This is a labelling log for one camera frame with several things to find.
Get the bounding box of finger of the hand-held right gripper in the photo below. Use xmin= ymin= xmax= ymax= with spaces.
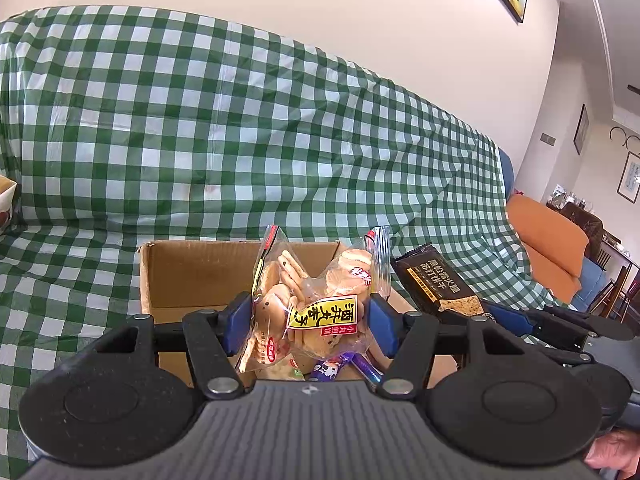
xmin=481 ymin=302 xmax=633 ymax=342
xmin=537 ymin=342 xmax=596 ymax=367

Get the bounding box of person's right hand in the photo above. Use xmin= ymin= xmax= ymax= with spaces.
xmin=582 ymin=430 xmax=640 ymax=480

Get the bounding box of small dark framed picture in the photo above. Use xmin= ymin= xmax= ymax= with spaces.
xmin=573 ymin=104 xmax=590 ymax=156

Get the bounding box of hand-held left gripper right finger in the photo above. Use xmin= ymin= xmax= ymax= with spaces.
xmin=369 ymin=296 xmax=533 ymax=400

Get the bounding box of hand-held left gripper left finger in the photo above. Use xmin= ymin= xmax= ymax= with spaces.
xmin=92 ymin=292 xmax=253 ymax=398

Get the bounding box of clear biscuit packet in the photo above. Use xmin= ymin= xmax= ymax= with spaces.
xmin=235 ymin=224 xmax=393 ymax=376

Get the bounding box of orange cushion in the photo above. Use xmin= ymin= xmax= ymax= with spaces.
xmin=506 ymin=194 xmax=591 ymax=306

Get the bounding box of green checked cloth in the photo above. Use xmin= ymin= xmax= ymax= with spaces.
xmin=0 ymin=5 xmax=571 ymax=461

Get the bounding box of purple snack packet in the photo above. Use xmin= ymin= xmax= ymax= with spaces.
xmin=307 ymin=352 xmax=386 ymax=383

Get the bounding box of brown cardboard box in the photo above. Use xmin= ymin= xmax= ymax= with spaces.
xmin=139 ymin=240 xmax=458 ymax=388

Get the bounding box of white printed paper bag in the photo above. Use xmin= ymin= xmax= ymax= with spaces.
xmin=0 ymin=175 xmax=18 ymax=233

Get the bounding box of dark brown cracker packet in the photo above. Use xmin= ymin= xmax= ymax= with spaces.
xmin=390 ymin=244 xmax=485 ymax=317

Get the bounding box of wooden chair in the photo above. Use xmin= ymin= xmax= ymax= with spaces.
xmin=585 ymin=240 xmax=640 ymax=321

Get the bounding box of white framed picture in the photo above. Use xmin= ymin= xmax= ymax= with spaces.
xmin=616 ymin=151 xmax=640 ymax=204

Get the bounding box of dark wooden cabinet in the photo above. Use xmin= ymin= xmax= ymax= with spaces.
xmin=546 ymin=197 xmax=606 ymax=261

